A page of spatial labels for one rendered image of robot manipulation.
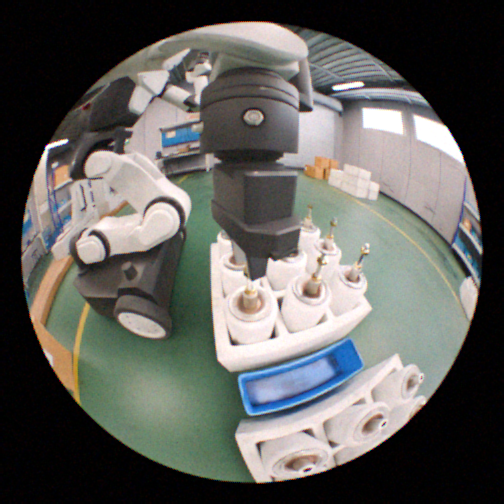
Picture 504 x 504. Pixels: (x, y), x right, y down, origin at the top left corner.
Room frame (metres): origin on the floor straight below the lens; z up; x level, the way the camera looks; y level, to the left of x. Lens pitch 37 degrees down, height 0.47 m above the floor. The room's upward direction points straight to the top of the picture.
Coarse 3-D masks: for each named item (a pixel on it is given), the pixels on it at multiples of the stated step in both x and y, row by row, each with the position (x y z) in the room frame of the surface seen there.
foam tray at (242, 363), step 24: (216, 264) 0.33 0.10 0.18; (216, 288) 0.24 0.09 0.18; (216, 312) 0.17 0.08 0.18; (360, 312) 0.14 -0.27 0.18; (216, 336) 0.11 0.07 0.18; (288, 336) 0.11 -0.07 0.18; (312, 336) 0.10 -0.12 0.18; (336, 336) 0.12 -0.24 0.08; (240, 360) 0.07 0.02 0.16; (264, 360) 0.08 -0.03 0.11
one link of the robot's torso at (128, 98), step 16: (128, 80) 0.31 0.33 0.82; (144, 80) 0.35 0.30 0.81; (160, 80) 0.46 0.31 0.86; (112, 96) 0.29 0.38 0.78; (128, 96) 0.33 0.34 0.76; (144, 96) 0.42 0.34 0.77; (96, 112) 0.28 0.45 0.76; (112, 112) 0.31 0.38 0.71; (128, 112) 0.37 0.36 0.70; (80, 128) 0.28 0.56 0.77; (96, 128) 0.31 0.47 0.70; (112, 128) 0.35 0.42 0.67
